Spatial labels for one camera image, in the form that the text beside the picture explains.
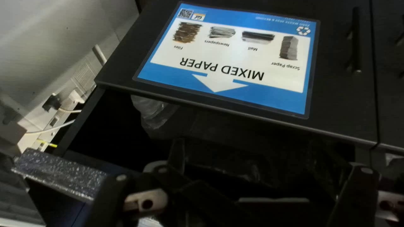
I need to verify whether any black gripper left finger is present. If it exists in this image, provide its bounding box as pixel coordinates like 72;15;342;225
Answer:
168;138;185;174

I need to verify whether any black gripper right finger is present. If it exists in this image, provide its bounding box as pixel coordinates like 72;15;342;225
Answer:
325;162;380;227

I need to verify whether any right black bin door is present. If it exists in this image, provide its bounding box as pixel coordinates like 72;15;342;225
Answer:
96;0;377;146

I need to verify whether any black bin door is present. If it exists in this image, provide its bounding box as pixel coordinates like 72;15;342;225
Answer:
96;0;377;146
372;0;404;151

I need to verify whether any left black bin door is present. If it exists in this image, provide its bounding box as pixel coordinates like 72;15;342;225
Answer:
372;0;404;151

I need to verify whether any right mixed paper sign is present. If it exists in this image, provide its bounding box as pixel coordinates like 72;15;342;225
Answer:
136;1;319;117

